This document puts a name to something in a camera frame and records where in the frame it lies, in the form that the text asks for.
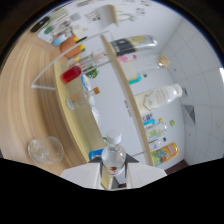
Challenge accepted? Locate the small clear bottle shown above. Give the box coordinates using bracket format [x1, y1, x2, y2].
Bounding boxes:
[149, 138, 168, 149]

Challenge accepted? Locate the blue liquid bottle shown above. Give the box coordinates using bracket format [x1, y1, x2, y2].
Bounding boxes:
[88, 148, 105, 162]

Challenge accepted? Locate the white-framed wooden shelf rack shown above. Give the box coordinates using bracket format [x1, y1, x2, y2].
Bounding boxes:
[30, 30, 156, 191]

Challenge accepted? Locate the large white milk bottle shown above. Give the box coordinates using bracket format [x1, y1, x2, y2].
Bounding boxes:
[134, 83, 183, 116]

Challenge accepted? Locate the orange pot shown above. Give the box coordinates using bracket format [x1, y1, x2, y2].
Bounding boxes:
[59, 35, 84, 59]

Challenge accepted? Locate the clear drinking glass with ice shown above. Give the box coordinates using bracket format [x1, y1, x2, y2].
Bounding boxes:
[27, 135, 65, 164]

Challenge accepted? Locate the red liquid glass bottle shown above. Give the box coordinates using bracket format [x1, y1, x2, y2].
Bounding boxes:
[60, 63, 98, 85]

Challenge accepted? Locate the glass jar with cork lid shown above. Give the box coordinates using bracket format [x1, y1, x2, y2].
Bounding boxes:
[136, 54, 170, 73]

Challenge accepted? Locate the small pink bottle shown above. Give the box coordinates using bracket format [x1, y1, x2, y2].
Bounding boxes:
[118, 54, 138, 64]

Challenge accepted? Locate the clear bottle with red label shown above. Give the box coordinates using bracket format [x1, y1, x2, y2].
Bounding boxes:
[100, 129, 128, 177]

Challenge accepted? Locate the red and white can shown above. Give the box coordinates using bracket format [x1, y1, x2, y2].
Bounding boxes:
[142, 113, 155, 122]

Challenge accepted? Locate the black handbag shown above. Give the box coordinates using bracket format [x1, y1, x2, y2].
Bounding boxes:
[30, 15, 51, 33]

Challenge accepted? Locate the green plant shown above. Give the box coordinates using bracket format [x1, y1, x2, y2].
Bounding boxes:
[85, 68, 99, 79]

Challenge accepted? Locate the light blue cup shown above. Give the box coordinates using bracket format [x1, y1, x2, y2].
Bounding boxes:
[53, 33, 69, 47]

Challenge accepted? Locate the wooden wall shelf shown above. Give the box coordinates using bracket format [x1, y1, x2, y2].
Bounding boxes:
[99, 4, 119, 27]

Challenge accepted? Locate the small blue bottle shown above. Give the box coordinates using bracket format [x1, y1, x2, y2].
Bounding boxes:
[143, 120, 157, 128]

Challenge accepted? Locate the black and yellow bag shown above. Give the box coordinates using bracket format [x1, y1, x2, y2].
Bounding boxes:
[109, 34, 158, 56]

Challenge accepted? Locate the clear bottle with orange cap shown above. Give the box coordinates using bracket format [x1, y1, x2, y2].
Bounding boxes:
[65, 87, 101, 111]

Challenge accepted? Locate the teal liquid bottle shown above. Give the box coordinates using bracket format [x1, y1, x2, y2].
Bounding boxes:
[129, 73, 148, 85]

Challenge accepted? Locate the clear bottle with green label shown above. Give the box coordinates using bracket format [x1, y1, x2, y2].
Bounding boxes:
[146, 124, 168, 139]

